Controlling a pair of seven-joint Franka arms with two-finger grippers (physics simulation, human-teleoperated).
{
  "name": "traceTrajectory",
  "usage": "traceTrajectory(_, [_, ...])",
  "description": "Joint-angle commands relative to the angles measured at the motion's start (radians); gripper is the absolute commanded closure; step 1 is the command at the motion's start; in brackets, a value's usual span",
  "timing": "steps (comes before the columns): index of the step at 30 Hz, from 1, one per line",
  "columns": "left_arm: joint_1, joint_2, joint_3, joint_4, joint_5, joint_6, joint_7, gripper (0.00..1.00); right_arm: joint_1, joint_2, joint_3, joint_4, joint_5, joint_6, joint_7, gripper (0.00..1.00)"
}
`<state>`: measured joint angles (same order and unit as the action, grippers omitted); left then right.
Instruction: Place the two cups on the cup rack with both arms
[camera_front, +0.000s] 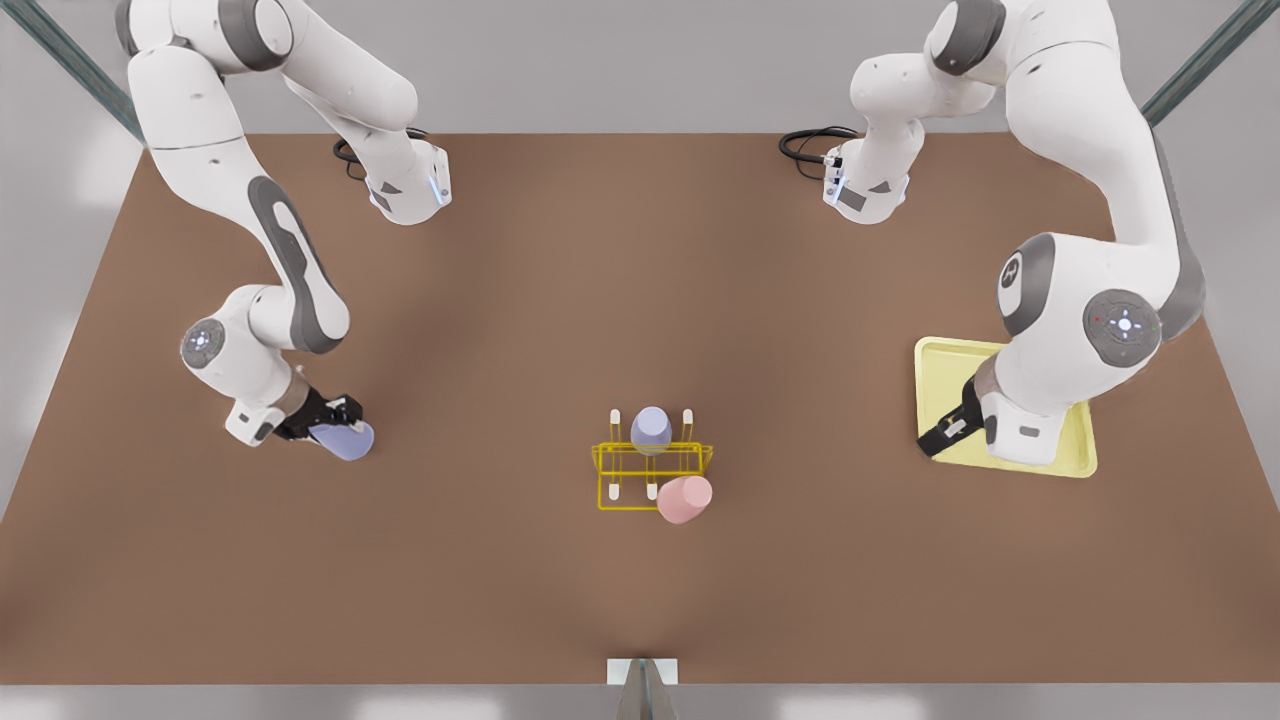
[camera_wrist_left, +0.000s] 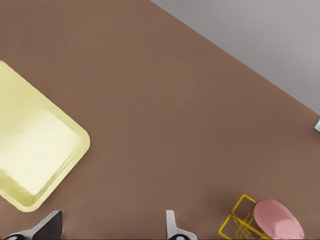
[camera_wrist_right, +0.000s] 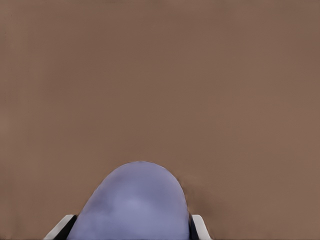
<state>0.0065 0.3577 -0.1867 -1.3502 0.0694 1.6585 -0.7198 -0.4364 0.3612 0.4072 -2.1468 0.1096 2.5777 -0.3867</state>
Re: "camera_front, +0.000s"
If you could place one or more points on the lavender blue cup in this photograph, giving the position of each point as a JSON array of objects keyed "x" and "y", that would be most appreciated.
[
  {"x": 345, "y": 439},
  {"x": 651, "y": 429}
]

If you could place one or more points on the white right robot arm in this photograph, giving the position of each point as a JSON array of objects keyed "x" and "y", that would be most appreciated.
[{"x": 300, "y": 270}]

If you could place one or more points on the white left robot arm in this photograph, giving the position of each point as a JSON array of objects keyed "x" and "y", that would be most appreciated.
[{"x": 1090, "y": 130}]

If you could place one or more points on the pale yellow tray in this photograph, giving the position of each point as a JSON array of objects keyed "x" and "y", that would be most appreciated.
[{"x": 1075, "y": 445}]

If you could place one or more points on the pink cup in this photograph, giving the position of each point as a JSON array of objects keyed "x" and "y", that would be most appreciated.
[{"x": 684, "y": 499}]

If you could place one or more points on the silver frame post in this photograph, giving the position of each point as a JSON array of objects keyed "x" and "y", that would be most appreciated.
[
  {"x": 1200, "y": 65},
  {"x": 75, "y": 65},
  {"x": 641, "y": 690}
]

